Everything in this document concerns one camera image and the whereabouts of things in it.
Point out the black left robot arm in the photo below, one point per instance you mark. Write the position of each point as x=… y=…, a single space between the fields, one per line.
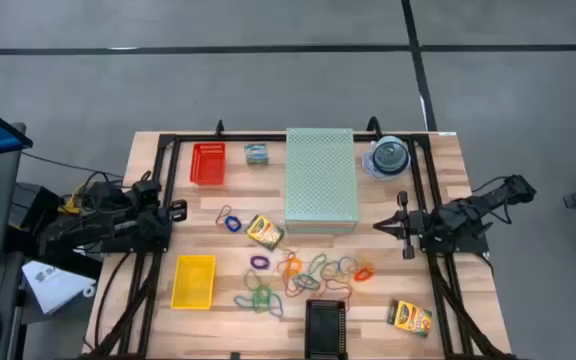
x=83 y=227

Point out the black box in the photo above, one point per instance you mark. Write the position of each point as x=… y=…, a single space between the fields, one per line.
x=33 y=205

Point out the yellow coil wristband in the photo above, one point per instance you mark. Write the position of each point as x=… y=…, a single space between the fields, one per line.
x=298 y=265

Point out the small green card box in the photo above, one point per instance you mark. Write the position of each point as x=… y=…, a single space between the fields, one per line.
x=256 y=154

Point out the small black camera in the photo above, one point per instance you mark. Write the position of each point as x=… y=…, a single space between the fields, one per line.
x=235 y=356

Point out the black metal table frame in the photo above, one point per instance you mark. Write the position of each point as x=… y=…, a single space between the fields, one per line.
x=193 y=137

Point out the orange rubber band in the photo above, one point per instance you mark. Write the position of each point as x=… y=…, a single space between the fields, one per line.
x=284 y=287

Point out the green coil wristband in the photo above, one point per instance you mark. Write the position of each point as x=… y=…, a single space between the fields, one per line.
x=262 y=300

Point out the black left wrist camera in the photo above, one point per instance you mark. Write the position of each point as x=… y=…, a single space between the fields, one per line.
x=145 y=192

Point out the red plastic basket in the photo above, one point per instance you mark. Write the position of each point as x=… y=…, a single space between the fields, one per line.
x=208 y=164

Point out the purple coil wristband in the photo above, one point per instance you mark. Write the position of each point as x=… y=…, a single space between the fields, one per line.
x=253 y=262

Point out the small white sticker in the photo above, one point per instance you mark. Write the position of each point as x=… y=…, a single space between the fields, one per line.
x=446 y=133

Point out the yellow plastic basket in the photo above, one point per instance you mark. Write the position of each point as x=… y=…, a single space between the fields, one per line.
x=193 y=282

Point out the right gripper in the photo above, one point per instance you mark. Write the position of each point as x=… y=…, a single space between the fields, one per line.
x=415 y=225

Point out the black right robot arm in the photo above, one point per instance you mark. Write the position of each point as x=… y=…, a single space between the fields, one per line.
x=468 y=212

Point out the blue rubber band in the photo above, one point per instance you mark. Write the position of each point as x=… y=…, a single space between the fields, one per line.
x=280 y=310
x=340 y=265
x=240 y=305
x=308 y=288

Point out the blue coil wristband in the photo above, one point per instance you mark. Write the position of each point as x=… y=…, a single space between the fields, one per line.
x=232 y=230

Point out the clear disc spindle case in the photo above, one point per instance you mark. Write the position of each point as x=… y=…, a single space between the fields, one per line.
x=390 y=156

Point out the white paper sheet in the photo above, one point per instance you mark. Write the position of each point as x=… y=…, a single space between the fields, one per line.
x=53 y=285

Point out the mint green perforated metal shelf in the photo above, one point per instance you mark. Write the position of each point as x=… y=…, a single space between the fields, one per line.
x=321 y=175

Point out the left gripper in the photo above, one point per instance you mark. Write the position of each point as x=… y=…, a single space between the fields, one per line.
x=160 y=222

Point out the black plastic basket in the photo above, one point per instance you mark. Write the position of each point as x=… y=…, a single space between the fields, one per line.
x=325 y=330

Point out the yellow green crayon box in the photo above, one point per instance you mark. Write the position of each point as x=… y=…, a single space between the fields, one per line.
x=410 y=318
x=264 y=232

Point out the black frame clamp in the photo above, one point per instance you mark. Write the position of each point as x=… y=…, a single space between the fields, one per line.
x=219 y=128
x=374 y=126

